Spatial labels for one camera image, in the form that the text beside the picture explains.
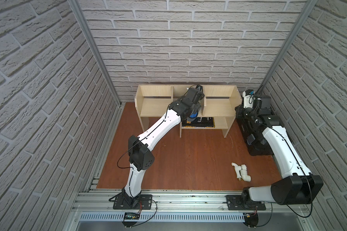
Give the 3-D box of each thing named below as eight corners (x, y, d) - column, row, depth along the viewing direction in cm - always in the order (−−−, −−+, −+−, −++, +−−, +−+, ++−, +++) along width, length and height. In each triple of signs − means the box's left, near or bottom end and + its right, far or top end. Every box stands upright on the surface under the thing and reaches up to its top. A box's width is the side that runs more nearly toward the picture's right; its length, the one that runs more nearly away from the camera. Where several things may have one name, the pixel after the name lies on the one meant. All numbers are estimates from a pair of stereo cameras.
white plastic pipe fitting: (235, 181, 83) (237, 179, 80) (231, 164, 89) (233, 162, 87) (249, 181, 83) (251, 179, 80) (244, 164, 89) (246, 162, 87)
